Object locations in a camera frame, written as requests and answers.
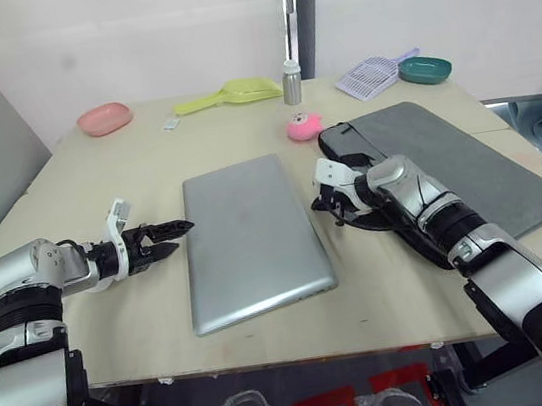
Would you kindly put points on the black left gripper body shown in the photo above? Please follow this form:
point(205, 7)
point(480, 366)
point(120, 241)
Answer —
point(136, 252)

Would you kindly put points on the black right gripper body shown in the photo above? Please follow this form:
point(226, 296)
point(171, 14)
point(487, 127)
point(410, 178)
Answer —
point(335, 200)

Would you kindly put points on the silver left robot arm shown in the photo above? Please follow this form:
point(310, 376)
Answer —
point(13, 269)

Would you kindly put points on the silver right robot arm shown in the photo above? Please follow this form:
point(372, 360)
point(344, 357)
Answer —
point(513, 275)

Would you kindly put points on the silver laptop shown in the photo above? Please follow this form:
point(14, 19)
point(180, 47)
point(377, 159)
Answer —
point(250, 236)

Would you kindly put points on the pink cartoon mouse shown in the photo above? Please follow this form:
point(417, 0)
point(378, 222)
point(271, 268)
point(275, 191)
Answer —
point(303, 126)

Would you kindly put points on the grey laptop bag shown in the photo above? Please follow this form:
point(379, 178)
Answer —
point(466, 155)

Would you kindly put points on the small white packet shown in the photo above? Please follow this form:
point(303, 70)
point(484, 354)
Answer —
point(170, 124)

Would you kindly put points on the silver metal bottle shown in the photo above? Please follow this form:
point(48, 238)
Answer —
point(291, 88)

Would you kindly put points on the lavender slotted plastic scoop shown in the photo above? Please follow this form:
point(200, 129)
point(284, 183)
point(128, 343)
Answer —
point(369, 75)

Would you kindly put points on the pink plastic bowl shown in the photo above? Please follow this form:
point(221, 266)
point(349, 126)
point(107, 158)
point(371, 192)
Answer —
point(104, 117)

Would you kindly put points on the yellow-green plastic scoop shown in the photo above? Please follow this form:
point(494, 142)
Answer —
point(240, 91)

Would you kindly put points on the teal plastic bowl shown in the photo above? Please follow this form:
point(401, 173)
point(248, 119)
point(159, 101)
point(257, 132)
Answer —
point(425, 69)

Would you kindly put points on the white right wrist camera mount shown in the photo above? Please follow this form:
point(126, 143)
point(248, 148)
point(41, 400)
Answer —
point(335, 174)

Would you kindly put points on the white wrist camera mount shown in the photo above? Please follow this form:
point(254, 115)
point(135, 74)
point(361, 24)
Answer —
point(115, 224)
point(335, 174)

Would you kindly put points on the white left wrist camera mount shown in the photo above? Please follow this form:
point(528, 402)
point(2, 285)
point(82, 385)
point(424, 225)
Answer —
point(115, 224)

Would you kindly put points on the silver vertical metal post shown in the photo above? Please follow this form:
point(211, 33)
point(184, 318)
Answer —
point(287, 9)

